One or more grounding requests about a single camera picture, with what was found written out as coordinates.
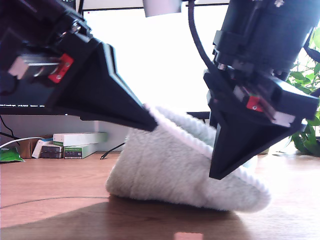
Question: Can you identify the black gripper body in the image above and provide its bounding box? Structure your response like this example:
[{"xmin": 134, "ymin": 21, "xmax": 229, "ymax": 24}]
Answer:
[{"xmin": 203, "ymin": 31, "xmax": 320, "ymax": 128}]

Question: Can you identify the grey tea towel white hem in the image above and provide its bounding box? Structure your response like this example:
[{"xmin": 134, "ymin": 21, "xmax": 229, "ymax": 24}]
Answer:
[{"xmin": 105, "ymin": 102, "xmax": 272, "ymax": 213}]

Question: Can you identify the large monitor white screen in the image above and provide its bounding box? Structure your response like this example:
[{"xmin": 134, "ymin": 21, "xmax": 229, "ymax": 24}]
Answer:
[{"xmin": 80, "ymin": 0, "xmax": 227, "ymax": 123}]

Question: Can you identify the long white box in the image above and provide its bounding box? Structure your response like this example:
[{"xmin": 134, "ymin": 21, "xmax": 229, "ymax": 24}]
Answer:
[{"xmin": 53, "ymin": 132, "xmax": 108, "ymax": 147}]

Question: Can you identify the green houseplant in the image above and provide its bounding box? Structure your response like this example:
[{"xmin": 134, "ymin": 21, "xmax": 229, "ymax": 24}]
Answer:
[{"xmin": 284, "ymin": 24, "xmax": 320, "ymax": 156}]

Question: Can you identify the green and white box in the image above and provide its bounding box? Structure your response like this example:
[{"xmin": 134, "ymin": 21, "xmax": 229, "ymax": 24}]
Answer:
[{"xmin": 63, "ymin": 144, "xmax": 100, "ymax": 160}]

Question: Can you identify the dark terminal monitor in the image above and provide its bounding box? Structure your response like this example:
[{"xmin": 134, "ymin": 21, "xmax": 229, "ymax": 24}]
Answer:
[{"xmin": 0, "ymin": 0, "xmax": 81, "ymax": 116}]

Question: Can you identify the small dark box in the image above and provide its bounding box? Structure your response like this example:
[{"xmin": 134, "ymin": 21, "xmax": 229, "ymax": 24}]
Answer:
[{"xmin": 40, "ymin": 145, "xmax": 63, "ymax": 159}]

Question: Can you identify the small white blue box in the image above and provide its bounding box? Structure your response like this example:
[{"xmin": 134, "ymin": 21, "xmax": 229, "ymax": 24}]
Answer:
[{"xmin": 31, "ymin": 139, "xmax": 55, "ymax": 160}]

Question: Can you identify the brown wooden block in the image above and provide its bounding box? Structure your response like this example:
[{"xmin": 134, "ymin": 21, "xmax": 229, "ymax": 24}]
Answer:
[{"xmin": 18, "ymin": 139, "xmax": 38, "ymax": 160}]

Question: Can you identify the green packet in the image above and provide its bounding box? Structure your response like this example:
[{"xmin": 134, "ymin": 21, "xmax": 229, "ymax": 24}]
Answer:
[{"xmin": 0, "ymin": 147, "xmax": 26, "ymax": 163}]

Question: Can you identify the black cable with plug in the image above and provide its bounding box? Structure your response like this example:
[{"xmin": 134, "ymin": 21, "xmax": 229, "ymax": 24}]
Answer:
[{"xmin": 100, "ymin": 142, "xmax": 126, "ymax": 160}]

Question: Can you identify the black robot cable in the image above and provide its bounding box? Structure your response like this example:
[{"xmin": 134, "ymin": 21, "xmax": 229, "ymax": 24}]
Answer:
[{"xmin": 187, "ymin": 0, "xmax": 216, "ymax": 71}]

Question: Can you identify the white cable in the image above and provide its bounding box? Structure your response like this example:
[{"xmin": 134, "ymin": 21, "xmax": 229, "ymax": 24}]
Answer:
[{"xmin": 0, "ymin": 136, "xmax": 45, "ymax": 150}]

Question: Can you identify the thin black wall cable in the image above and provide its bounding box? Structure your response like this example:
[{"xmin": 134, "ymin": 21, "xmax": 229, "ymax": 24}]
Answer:
[{"xmin": 0, "ymin": 115, "xmax": 21, "ymax": 141}]

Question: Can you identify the thin dark table cable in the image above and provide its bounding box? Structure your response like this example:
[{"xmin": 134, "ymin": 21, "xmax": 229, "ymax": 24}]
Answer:
[{"xmin": 0, "ymin": 196, "xmax": 110, "ymax": 210}]

